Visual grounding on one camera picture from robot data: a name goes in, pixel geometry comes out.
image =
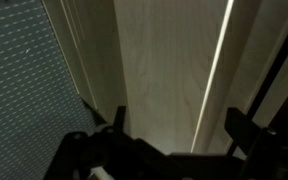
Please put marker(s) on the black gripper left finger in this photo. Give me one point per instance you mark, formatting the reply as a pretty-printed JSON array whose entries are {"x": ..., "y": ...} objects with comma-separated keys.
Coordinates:
[{"x": 120, "y": 118}]

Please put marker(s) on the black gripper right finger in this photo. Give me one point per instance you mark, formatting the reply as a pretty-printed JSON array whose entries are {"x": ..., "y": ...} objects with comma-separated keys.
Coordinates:
[{"x": 240, "y": 130}]

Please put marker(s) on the wooden drawer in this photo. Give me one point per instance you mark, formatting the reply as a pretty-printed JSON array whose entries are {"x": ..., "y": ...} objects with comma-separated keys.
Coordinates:
[
  {"x": 170, "y": 66},
  {"x": 84, "y": 50}
]

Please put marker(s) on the wooden bed frame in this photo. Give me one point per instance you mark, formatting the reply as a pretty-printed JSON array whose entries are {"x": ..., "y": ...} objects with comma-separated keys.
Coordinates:
[{"x": 284, "y": 83}]

